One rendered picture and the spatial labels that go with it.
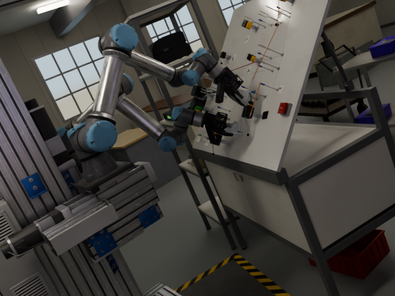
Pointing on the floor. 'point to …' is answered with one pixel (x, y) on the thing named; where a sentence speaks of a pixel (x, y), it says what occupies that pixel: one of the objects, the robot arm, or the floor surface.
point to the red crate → (360, 255)
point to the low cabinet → (350, 30)
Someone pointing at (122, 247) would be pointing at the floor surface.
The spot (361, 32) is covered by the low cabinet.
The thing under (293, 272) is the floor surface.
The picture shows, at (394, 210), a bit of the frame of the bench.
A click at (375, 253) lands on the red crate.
